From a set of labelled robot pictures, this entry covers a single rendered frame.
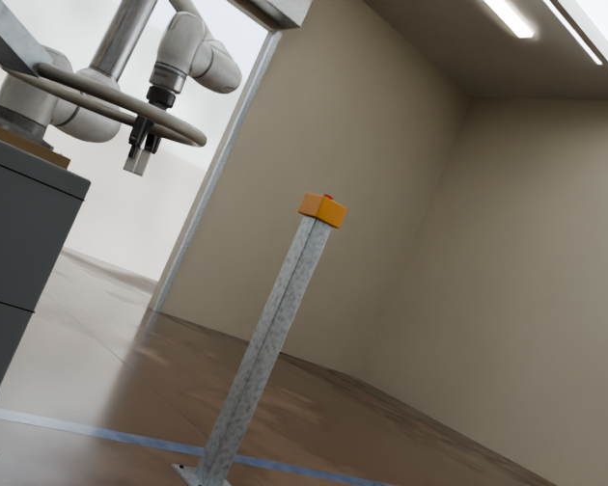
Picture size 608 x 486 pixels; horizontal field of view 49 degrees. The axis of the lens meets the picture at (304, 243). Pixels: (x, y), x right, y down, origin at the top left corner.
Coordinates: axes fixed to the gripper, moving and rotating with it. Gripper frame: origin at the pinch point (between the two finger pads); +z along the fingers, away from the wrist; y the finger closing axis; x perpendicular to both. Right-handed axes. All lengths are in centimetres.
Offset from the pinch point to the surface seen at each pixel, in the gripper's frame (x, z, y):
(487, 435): 162, 127, -575
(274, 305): 31, 29, -66
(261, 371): 35, 52, -66
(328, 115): -116, -140, -557
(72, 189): -18.2, 13.2, -4.5
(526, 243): 134, -81, -617
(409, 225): -4, -64, -700
